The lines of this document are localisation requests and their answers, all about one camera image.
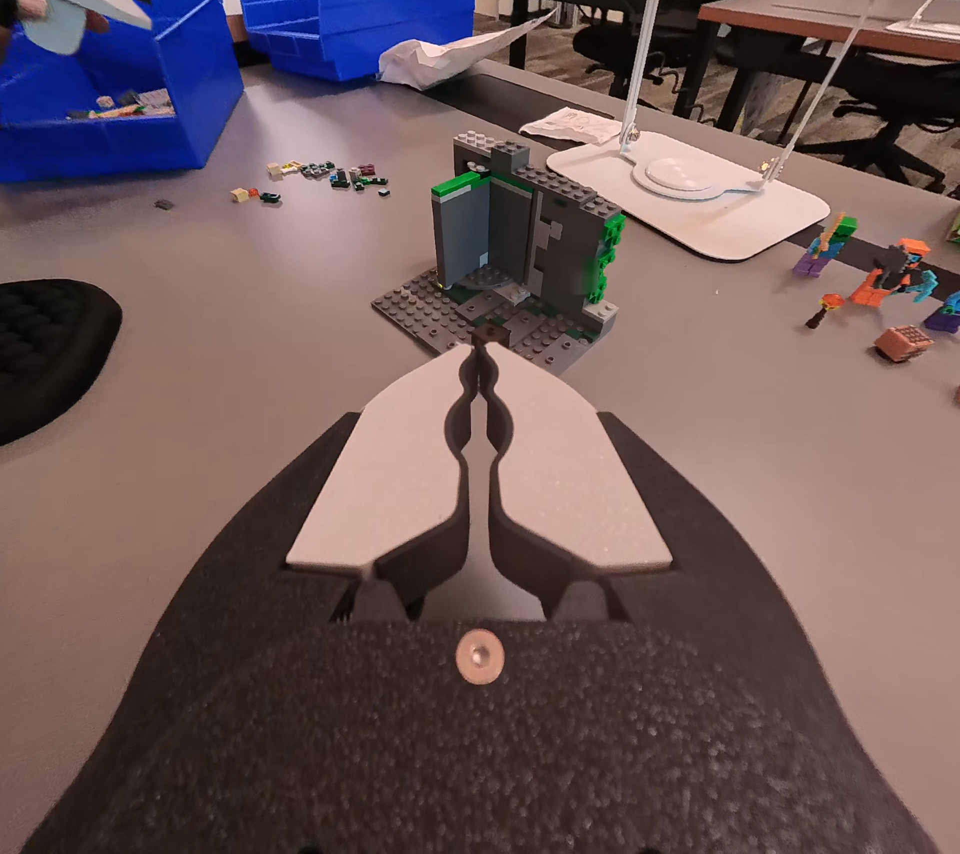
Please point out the brown block brick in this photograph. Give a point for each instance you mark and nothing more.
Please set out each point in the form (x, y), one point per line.
(904, 343)

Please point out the black mesh pad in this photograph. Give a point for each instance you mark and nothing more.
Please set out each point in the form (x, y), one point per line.
(45, 359)

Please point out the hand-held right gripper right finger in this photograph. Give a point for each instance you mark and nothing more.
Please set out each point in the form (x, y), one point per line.
(577, 479)

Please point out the green zombie minifigure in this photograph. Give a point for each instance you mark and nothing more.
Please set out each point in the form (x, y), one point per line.
(829, 247)

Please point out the black office chair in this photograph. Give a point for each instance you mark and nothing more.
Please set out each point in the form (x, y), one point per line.
(892, 112)
(622, 56)

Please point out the orange and teal minifigure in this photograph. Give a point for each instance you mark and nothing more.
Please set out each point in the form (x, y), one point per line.
(892, 273)

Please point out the blue plastic bin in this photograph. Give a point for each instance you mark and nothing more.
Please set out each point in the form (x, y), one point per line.
(352, 22)
(165, 82)

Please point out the person's left hand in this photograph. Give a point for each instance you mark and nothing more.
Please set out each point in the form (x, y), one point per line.
(34, 3)

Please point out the small torch piece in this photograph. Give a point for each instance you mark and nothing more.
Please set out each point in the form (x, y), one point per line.
(825, 309)

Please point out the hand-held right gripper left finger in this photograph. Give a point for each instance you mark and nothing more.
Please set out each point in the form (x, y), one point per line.
(382, 479)

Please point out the grey brick building model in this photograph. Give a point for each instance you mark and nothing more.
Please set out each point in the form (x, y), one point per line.
(487, 232)

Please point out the grey desk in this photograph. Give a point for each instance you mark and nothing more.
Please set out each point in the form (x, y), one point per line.
(225, 344)

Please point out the heap of mixed coloured bricks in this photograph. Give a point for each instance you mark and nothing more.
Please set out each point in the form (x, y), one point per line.
(127, 104)

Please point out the white lamp base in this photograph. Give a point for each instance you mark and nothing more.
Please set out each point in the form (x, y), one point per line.
(697, 194)

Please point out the dark brown brick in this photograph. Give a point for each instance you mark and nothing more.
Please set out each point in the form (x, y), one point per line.
(491, 331)

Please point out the crumpled white paper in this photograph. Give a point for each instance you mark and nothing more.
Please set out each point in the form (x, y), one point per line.
(435, 56)

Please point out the purple and teal minifigure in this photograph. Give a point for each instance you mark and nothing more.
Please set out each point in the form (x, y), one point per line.
(946, 314)

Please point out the scatter of small loose bricks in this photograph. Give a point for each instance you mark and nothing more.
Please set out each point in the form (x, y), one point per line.
(337, 176)

